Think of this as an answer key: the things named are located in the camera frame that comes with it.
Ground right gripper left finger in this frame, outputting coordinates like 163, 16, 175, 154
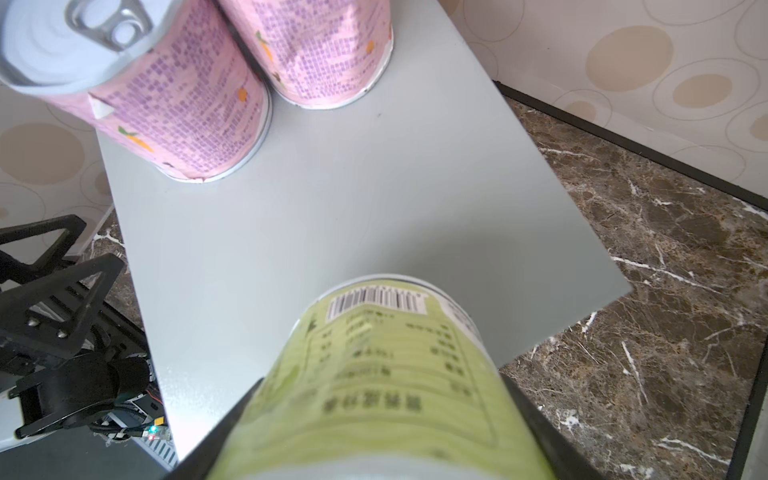
164, 378, 264, 480

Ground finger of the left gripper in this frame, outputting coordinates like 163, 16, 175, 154
1, 214, 87, 282
1, 254, 124, 360

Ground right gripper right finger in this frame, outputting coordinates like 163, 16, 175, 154
502, 375, 605, 480

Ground green label can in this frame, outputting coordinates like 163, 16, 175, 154
209, 278, 555, 479

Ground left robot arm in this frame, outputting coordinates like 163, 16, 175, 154
1, 214, 160, 448

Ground grey metal cabinet box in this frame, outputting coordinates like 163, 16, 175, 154
98, 1, 630, 457

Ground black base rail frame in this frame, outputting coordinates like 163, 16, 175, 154
0, 287, 181, 480

